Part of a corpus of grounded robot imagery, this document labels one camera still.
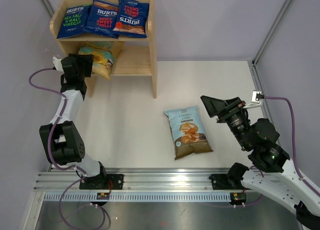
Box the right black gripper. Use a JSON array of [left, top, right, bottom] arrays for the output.
[[200, 95, 252, 150]]

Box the yellow kettle cooked chips bag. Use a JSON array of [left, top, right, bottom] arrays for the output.
[[78, 41, 125, 80]]

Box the light blue cassava chips bag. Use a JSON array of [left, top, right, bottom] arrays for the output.
[[164, 105, 213, 160]]

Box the blue sea salt vinegar bag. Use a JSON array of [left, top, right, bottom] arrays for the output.
[[56, 4, 91, 39]]

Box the blue spicy sweet chilli bag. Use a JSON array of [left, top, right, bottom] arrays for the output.
[[82, 0, 119, 39]]

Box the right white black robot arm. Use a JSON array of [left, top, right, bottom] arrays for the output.
[[200, 90, 320, 230]]

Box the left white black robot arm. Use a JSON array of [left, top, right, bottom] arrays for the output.
[[39, 53, 112, 190]]

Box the wooden two-tier shelf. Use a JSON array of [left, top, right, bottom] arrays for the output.
[[49, 0, 158, 98]]

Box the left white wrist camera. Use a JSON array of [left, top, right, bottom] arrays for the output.
[[52, 56, 64, 72]]

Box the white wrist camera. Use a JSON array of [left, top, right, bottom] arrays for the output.
[[244, 90, 264, 109], [52, 56, 64, 72]]

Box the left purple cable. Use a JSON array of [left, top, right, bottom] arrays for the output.
[[28, 67, 112, 228]]

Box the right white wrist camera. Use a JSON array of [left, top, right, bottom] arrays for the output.
[[244, 90, 264, 109]]

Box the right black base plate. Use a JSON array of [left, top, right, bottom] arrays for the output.
[[208, 173, 253, 191]]

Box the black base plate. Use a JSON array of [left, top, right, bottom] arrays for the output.
[[79, 174, 124, 190], [208, 173, 253, 191]]

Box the aluminium mounting rail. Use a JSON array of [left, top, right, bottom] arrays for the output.
[[33, 168, 229, 192]]

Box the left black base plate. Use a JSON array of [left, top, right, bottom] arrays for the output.
[[79, 174, 124, 190]]

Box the white slotted cable duct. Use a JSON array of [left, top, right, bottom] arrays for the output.
[[43, 192, 231, 203]]

